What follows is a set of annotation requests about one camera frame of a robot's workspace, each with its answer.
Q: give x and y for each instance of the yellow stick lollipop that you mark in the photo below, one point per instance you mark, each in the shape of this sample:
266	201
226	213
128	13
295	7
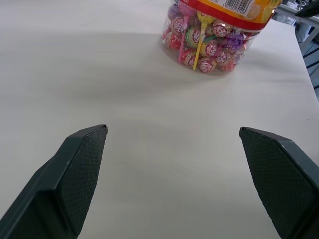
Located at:
200	39

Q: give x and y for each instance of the pink stick lollipop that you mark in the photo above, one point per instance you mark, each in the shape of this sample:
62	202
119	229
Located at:
183	35

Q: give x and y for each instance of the clear plastic lollipop jar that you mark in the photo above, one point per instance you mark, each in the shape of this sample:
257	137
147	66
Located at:
214	35

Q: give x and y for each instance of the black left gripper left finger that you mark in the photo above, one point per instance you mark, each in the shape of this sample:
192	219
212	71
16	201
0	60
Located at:
74	179

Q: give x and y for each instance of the black object on background table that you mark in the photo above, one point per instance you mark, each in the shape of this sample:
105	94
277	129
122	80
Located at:
307	11

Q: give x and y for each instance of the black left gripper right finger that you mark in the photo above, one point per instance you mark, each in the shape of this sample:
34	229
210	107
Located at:
276	179

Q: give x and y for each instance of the white background table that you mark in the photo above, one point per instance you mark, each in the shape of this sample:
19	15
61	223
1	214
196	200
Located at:
302	22

